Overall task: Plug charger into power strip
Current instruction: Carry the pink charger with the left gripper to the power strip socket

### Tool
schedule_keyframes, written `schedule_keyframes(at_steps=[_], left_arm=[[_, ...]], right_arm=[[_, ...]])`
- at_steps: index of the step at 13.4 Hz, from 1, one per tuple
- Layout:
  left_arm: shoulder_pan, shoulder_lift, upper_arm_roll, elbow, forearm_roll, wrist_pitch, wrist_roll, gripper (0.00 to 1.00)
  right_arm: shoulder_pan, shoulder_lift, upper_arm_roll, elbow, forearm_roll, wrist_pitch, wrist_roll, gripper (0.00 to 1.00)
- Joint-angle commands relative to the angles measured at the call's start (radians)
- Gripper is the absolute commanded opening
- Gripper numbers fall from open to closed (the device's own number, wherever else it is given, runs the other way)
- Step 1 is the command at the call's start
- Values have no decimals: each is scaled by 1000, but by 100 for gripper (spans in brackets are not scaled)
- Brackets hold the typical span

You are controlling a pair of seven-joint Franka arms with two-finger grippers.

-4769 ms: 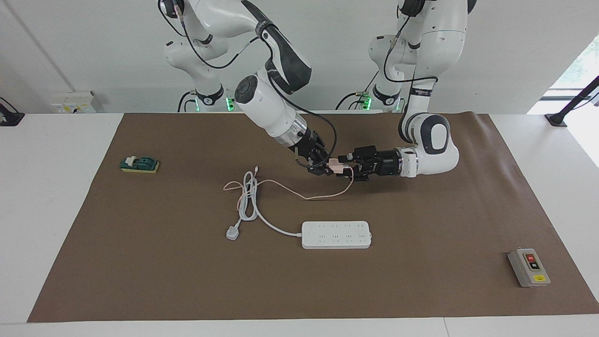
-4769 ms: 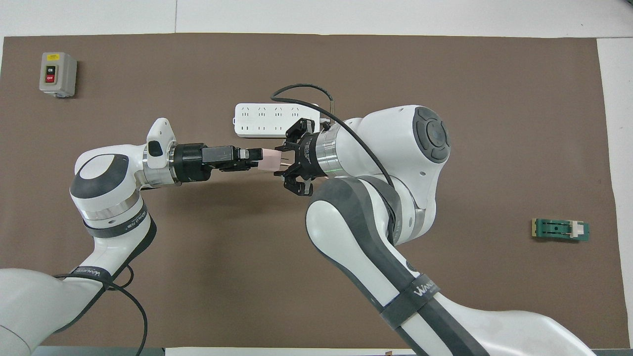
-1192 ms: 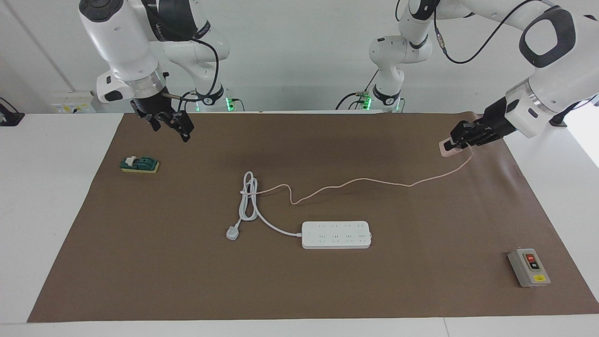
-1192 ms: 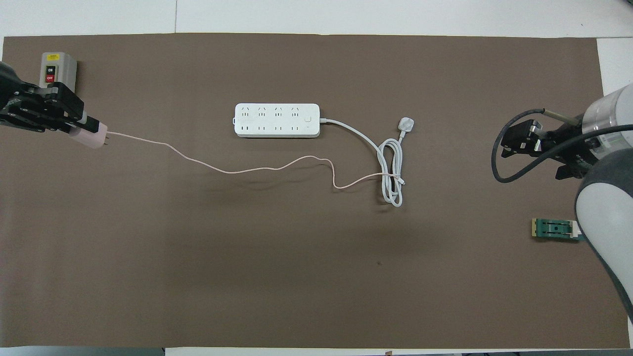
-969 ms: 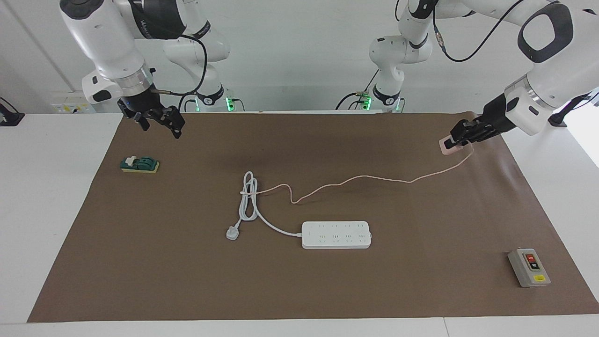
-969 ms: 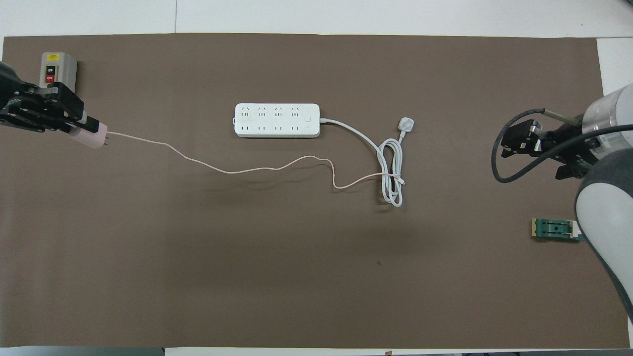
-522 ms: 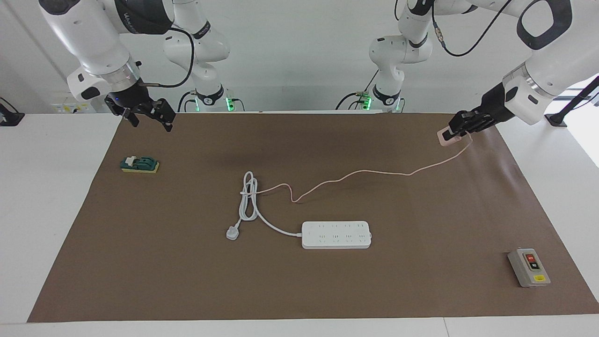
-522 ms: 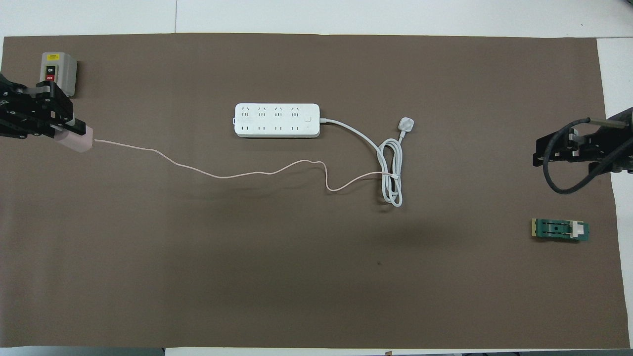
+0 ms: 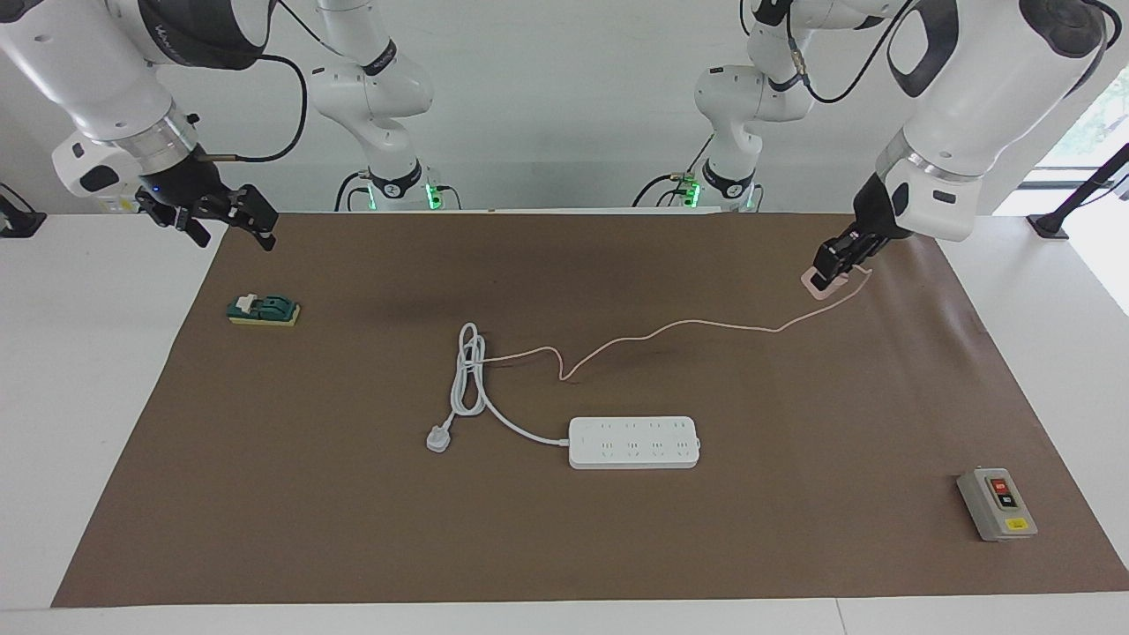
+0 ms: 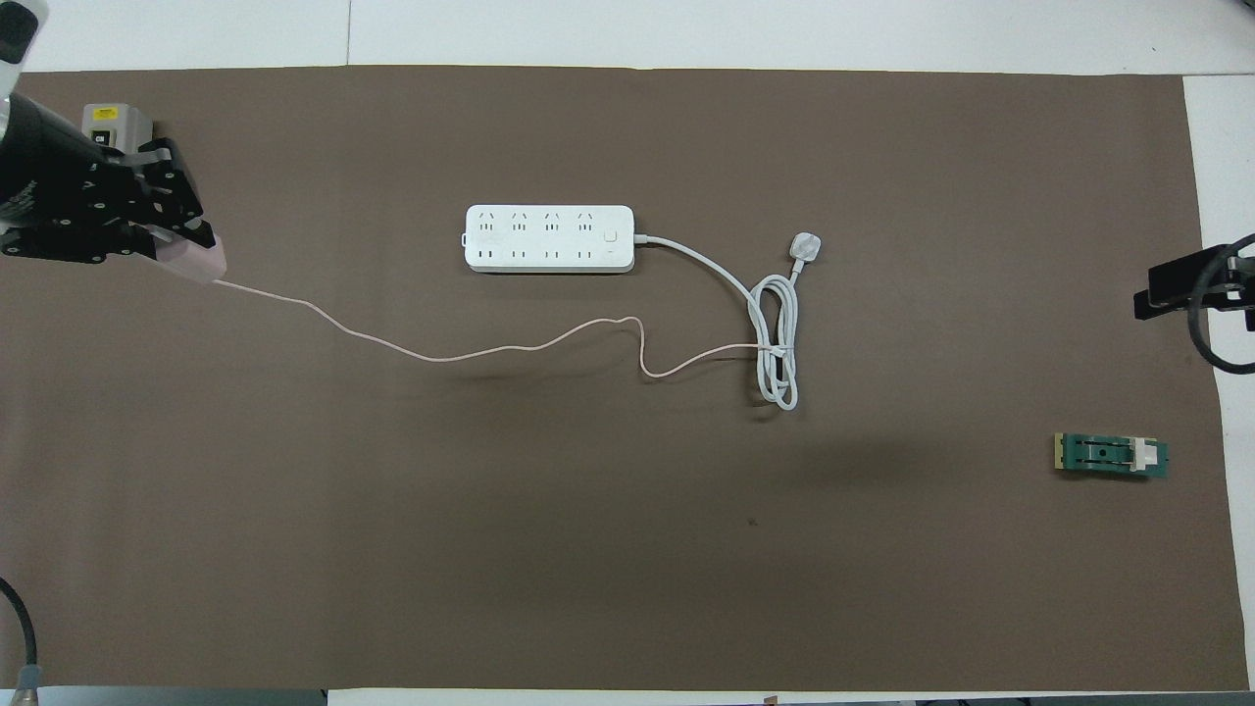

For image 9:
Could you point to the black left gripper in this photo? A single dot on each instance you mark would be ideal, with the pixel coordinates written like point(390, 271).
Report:
point(873, 220)

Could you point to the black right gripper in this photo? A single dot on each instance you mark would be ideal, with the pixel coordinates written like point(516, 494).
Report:
point(194, 198)

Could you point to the pink charger adapter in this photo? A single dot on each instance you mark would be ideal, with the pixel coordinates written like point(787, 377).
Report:
point(820, 295)

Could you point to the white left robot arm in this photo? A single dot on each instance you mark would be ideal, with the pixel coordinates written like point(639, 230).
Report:
point(970, 97)

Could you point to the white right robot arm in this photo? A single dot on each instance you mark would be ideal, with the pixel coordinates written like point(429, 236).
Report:
point(79, 70)

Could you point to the white power strip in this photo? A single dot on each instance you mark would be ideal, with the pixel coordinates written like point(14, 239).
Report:
point(635, 443)

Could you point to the black table clamp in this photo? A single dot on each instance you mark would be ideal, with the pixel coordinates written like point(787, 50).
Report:
point(22, 225)

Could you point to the black clamp stand with pole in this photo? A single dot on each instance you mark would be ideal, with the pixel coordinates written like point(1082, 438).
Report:
point(1050, 225)

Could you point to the brown table mat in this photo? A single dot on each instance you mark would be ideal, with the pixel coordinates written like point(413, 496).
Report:
point(617, 547)

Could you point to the white wall outlet box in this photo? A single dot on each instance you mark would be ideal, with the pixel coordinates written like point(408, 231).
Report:
point(115, 205)

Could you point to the green knife switch block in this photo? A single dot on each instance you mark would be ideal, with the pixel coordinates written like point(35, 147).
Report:
point(265, 310)

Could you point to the grey on-off switch box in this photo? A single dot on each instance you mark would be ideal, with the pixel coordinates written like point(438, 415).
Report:
point(997, 507)

